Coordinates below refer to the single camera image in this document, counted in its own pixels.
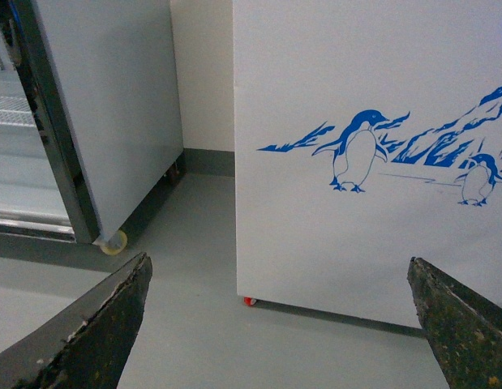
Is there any yellowish fridge caster wheel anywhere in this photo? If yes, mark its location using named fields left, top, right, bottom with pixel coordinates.
left=100, top=229, right=128, bottom=256

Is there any brown rear fridge caster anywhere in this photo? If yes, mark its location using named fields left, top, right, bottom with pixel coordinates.
left=165, top=161, right=180, bottom=185

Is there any white chest freezer blue rim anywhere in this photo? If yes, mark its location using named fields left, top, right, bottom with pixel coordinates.
left=233, top=1, right=502, bottom=327

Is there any red freezer caster wheel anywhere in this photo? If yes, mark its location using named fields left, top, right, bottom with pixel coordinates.
left=243, top=297, right=257, bottom=306

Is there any tall grey upright fridge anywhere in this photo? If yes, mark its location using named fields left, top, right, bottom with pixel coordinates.
left=0, top=1, right=183, bottom=247

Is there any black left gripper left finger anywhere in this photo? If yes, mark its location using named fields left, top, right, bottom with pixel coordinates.
left=0, top=252, right=152, bottom=388

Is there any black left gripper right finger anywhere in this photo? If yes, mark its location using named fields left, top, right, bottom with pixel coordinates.
left=407, top=257, right=502, bottom=388

